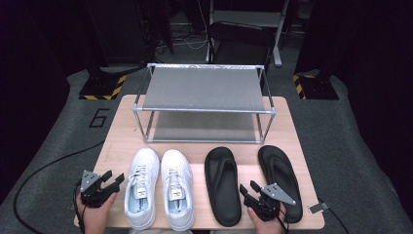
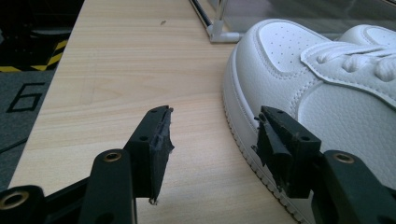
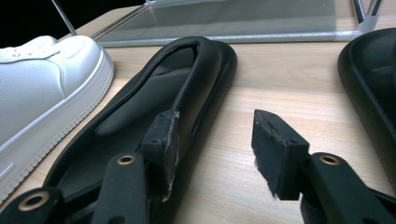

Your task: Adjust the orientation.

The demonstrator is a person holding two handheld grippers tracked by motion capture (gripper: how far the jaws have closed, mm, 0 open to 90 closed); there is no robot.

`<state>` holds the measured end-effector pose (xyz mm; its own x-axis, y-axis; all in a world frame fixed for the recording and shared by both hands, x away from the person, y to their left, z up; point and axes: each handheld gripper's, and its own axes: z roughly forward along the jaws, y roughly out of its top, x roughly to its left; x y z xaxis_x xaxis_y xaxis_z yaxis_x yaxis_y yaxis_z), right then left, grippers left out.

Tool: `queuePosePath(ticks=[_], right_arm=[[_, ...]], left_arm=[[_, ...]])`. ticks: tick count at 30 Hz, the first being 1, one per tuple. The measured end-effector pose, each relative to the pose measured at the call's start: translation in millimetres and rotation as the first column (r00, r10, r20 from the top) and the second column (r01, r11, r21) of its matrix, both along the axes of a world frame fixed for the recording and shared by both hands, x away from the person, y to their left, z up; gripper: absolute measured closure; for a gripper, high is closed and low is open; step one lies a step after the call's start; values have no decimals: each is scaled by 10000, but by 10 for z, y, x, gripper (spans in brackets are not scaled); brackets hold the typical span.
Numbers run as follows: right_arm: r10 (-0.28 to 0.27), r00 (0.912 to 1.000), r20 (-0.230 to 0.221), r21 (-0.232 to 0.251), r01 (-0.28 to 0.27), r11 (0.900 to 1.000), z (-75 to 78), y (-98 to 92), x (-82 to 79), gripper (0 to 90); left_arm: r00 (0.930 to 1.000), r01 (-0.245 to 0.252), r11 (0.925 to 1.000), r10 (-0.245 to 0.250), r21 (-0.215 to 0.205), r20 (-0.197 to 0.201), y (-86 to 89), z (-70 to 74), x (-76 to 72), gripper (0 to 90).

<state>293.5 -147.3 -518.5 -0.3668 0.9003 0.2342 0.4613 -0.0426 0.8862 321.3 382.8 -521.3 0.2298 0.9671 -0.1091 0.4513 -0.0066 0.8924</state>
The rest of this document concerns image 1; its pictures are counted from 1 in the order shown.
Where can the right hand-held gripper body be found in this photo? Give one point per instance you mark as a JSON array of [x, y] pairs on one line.
[[268, 208]]

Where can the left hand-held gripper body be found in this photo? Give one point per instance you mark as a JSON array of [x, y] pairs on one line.
[[92, 195]]

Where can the black flip-flop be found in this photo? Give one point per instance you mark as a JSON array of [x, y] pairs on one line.
[[276, 162], [224, 201]]

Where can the white sneaker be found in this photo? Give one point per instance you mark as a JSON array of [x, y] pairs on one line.
[[177, 164], [144, 162]]

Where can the metal shoe rack grey shelves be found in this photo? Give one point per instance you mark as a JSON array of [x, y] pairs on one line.
[[204, 89]]

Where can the person's right hand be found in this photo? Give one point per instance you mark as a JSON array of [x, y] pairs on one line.
[[269, 227]]

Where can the person's left hand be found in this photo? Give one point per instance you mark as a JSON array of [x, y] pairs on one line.
[[95, 219]]

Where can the grey clip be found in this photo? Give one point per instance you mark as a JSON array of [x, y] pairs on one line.
[[318, 208]]

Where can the black stand base striped edge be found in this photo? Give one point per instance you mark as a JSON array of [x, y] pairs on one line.
[[319, 89], [100, 87]]

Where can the dark cabinet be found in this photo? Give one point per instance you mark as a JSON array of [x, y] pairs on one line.
[[120, 32]]

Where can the black chair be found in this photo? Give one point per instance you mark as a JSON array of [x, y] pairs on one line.
[[240, 34]]

